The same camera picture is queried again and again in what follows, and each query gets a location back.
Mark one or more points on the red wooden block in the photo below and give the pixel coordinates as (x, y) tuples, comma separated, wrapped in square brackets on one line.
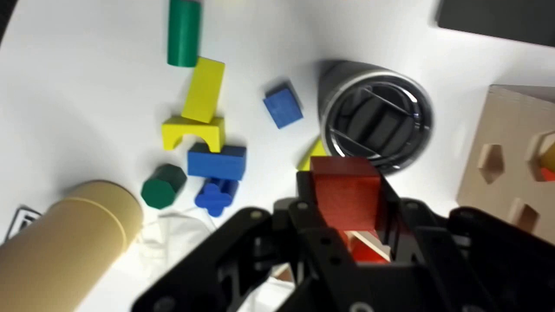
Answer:
[(365, 256)]

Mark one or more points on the green hexagon block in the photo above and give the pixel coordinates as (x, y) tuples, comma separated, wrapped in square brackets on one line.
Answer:
[(164, 187)]

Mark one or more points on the yellow arch block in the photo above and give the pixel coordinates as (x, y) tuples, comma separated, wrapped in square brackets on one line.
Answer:
[(174, 133)]

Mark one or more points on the tan cardboard tube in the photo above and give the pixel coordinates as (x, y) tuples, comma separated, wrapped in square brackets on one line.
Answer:
[(63, 249)]

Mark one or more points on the small wooden tray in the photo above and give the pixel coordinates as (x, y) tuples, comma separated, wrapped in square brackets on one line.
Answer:
[(374, 242)]

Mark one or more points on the yellow long rectangular block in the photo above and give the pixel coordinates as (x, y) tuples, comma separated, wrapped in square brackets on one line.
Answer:
[(204, 89)]

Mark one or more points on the blue rectangular block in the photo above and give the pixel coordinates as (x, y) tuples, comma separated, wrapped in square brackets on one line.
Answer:
[(218, 162)]

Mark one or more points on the yellow triangle block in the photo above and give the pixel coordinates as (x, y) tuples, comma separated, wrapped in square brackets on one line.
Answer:
[(313, 157)]

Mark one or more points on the blue cross block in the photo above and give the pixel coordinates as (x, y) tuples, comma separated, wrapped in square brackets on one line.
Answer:
[(218, 197)]

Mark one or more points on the green wooden cylinder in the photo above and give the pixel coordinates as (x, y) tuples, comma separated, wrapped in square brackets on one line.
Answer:
[(185, 32)]

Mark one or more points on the black tumbler cup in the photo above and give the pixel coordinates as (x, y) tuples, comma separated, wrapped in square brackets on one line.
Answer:
[(375, 119)]

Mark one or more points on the wooden shape sorter box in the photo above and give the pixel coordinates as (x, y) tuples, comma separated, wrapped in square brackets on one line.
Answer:
[(514, 140)]

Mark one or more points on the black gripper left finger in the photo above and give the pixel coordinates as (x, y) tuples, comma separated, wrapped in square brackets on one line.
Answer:
[(271, 244)]

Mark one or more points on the YETI sticker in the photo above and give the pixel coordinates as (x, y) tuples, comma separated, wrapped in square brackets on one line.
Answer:
[(20, 223)]

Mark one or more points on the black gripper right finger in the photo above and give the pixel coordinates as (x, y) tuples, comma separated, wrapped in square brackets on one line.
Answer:
[(462, 244)]

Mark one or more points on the orange wooden block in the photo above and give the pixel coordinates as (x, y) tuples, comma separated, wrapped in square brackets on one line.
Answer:
[(348, 197)]

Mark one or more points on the blue wooden cube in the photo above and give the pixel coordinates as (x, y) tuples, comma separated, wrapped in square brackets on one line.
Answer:
[(284, 107)]

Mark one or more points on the black laptop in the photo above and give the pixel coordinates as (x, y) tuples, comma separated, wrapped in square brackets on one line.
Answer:
[(497, 20)]

